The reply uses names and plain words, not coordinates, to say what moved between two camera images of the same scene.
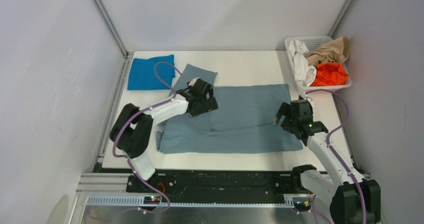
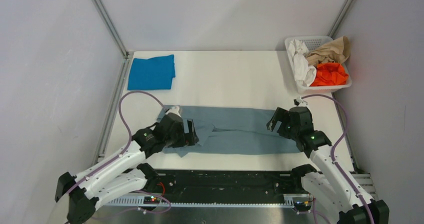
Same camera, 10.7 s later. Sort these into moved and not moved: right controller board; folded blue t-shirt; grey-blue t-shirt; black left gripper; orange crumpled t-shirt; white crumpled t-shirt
Moved: grey-blue t-shirt; black left gripper
Not moved: right controller board; orange crumpled t-shirt; folded blue t-shirt; white crumpled t-shirt
